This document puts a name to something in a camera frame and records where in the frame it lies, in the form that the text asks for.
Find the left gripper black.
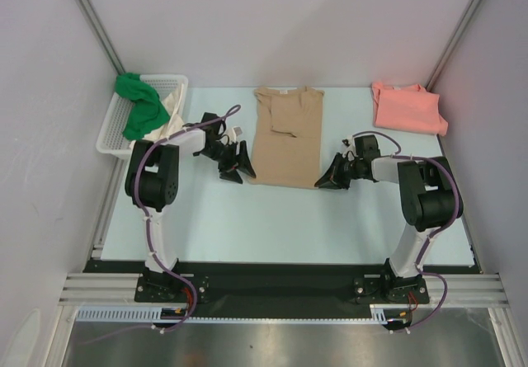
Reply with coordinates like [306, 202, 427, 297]
[198, 140, 255, 184]

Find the tan t shirt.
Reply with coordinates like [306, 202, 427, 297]
[251, 87, 324, 189]

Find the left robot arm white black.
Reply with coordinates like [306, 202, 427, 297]
[125, 106, 257, 306]

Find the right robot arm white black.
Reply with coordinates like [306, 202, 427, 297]
[314, 131, 464, 304]

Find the cream t shirt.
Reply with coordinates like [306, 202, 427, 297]
[143, 84, 186, 142]

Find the pink folded t shirt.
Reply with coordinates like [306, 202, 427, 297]
[371, 82, 449, 136]

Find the green t shirt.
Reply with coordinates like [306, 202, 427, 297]
[115, 73, 170, 141]

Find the white plastic basket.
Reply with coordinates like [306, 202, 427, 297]
[96, 74, 188, 160]

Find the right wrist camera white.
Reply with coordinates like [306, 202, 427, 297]
[342, 135, 356, 161]

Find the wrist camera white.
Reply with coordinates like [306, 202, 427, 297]
[224, 126, 243, 144]
[342, 135, 356, 161]

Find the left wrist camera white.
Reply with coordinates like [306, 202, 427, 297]
[224, 126, 243, 144]

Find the white slotted cable duct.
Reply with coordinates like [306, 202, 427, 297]
[76, 306, 409, 325]

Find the aluminium frame rail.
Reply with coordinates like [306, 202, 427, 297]
[59, 273, 527, 366]

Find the right corner aluminium post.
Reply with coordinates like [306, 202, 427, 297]
[425, 0, 485, 92]

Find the corner aluminium post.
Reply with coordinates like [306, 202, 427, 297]
[75, 0, 125, 74]
[425, 0, 485, 92]

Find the left corner aluminium post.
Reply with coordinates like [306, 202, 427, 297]
[75, 0, 125, 74]

